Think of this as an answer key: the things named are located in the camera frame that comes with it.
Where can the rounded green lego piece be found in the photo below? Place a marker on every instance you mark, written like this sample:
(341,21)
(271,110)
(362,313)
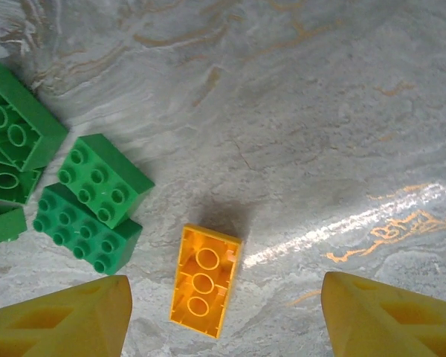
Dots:
(2,230)

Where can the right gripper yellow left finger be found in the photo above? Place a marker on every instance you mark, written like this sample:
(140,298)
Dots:
(52,327)

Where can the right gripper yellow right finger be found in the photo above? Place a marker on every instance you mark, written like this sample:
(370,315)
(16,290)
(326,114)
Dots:
(394,327)

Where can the long green lego brick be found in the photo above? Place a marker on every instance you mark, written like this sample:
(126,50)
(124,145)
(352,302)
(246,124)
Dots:
(78,238)
(29,111)

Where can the long orange lego brick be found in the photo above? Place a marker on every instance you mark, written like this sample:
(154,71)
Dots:
(204,282)

